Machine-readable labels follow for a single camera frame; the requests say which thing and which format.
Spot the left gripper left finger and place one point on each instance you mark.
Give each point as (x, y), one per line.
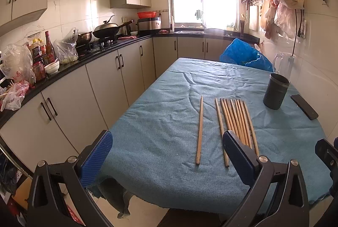
(47, 207)

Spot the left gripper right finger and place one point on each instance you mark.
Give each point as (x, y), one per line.
(277, 193)

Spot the kitchen sink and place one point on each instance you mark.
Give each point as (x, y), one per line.
(189, 32)

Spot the black smartphone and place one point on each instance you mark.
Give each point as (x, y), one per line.
(305, 106)

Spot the dark utensil holder cup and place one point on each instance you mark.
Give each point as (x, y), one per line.
(276, 91)

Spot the blue towel table cover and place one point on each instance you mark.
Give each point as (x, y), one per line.
(155, 140)

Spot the clear glass mug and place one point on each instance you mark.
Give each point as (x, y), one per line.
(283, 64)

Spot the pink plastic bag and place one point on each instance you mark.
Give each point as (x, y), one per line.
(13, 97)

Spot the blue plastic bag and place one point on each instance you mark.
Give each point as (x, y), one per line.
(241, 53)

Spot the clear hanging plastic bag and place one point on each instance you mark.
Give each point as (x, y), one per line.
(278, 19)

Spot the white bowl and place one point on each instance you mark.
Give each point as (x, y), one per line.
(52, 67)

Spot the white plastic bag on counter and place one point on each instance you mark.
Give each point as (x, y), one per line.
(18, 64)

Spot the dark sauce bottle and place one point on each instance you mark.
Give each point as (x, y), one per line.
(50, 52)

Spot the clear plastic bag on counter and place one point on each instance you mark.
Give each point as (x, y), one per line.
(65, 49)

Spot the gas stove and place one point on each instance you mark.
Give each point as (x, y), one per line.
(96, 45)

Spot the silver rice cooker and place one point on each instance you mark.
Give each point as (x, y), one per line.
(154, 23)

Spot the steel cooking pot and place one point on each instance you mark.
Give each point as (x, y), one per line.
(83, 38)

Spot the red plastic basin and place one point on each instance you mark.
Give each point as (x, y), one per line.
(150, 14)

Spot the black wok with lid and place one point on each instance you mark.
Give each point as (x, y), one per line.
(109, 29)

